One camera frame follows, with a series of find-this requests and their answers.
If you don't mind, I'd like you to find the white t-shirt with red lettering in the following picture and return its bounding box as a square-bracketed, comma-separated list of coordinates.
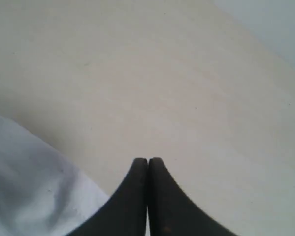
[0, 116, 108, 236]

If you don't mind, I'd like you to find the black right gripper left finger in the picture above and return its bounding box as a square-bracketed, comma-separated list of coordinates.
[69, 158, 148, 236]

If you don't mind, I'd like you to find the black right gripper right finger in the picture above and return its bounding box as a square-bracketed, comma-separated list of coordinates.
[147, 157, 235, 236]

